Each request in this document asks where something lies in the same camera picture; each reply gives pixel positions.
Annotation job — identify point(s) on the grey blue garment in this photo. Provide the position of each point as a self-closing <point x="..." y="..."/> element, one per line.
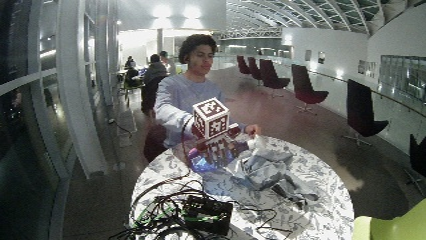
<point x="266" y="168"/>

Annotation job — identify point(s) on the white marker cube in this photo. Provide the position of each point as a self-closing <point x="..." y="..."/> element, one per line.
<point x="210" y="117"/>

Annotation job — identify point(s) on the black electronics box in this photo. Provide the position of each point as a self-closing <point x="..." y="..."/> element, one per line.
<point x="208" y="213"/>

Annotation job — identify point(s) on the person in light blue sweatshirt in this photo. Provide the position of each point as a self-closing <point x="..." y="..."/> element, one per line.
<point x="180" y="96"/>

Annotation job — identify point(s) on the white blue floral tablecloth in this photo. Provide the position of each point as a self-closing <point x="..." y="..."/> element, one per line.
<point x="310" y="186"/>

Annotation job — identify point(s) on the row of dark red chairs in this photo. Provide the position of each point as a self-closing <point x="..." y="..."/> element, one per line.
<point x="363" y="113"/>

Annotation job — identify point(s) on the white slanted column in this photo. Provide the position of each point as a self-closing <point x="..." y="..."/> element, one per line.
<point x="80" y="93"/>

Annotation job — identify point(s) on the yellow green chair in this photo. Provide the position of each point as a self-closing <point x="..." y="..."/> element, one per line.
<point x="394" y="223"/>

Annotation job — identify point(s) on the small framed wall picture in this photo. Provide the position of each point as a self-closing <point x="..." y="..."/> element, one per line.
<point x="307" y="55"/>
<point x="321" y="57"/>

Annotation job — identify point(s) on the metal wall handrail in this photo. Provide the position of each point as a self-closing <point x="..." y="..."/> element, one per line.
<point x="377" y="93"/>

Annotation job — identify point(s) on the wide wall poster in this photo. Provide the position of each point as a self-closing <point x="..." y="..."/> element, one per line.
<point x="366" y="68"/>

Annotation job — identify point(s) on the glass wall panel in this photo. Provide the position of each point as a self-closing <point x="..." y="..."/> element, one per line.
<point x="405" y="78"/>

